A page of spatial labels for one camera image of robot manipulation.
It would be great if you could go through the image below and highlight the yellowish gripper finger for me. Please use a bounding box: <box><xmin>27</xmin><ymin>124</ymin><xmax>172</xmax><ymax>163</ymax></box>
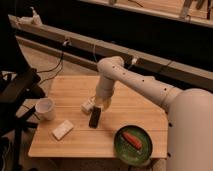
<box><xmin>101</xmin><ymin>100</ymin><xmax>111</xmax><ymax>111</ymax></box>

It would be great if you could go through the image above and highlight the white plastic bottle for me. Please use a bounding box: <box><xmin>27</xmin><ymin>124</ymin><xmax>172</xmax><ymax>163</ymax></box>
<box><xmin>81</xmin><ymin>98</ymin><xmax>95</xmax><ymax>114</ymax></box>

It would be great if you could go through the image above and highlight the orange carrot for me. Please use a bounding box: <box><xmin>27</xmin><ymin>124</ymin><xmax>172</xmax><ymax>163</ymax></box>
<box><xmin>122</xmin><ymin>132</ymin><xmax>142</xmax><ymax>150</ymax></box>

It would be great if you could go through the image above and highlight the white spray bottle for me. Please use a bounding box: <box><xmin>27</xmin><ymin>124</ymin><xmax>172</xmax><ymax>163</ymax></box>
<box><xmin>19</xmin><ymin>7</ymin><xmax>42</xmax><ymax>26</ymax></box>

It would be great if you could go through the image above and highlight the wooden table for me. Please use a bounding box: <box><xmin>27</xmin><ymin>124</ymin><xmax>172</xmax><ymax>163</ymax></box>
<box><xmin>28</xmin><ymin>76</ymin><xmax>167</xmax><ymax>158</ymax></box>

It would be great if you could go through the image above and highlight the grey wall ledge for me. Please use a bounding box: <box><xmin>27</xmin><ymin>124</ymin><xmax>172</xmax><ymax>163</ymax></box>
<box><xmin>9</xmin><ymin>15</ymin><xmax>213</xmax><ymax>92</ymax></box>

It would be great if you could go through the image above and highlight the white rectangular sponge block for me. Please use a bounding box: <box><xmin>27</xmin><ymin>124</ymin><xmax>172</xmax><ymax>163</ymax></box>
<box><xmin>52</xmin><ymin>120</ymin><xmax>74</xmax><ymax>141</ymax></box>

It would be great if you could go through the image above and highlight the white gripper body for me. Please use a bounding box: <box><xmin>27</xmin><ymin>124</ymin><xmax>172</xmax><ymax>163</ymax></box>
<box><xmin>95</xmin><ymin>86</ymin><xmax>114</xmax><ymax>104</ymax></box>

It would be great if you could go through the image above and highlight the black eraser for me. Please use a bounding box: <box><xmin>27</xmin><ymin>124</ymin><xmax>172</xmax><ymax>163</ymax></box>
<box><xmin>89</xmin><ymin>107</ymin><xmax>101</xmax><ymax>128</ymax></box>

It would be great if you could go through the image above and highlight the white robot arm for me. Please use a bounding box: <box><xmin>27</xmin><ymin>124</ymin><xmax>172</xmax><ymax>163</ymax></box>
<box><xmin>95</xmin><ymin>56</ymin><xmax>213</xmax><ymax>171</ymax></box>

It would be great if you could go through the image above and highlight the black chair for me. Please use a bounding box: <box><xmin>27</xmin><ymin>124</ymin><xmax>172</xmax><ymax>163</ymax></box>
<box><xmin>0</xmin><ymin>0</ymin><xmax>45</xmax><ymax>171</ymax></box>

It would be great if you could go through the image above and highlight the green plate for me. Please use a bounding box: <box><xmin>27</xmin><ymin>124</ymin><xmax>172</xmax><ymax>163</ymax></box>
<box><xmin>114</xmin><ymin>125</ymin><xmax>153</xmax><ymax>166</ymax></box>

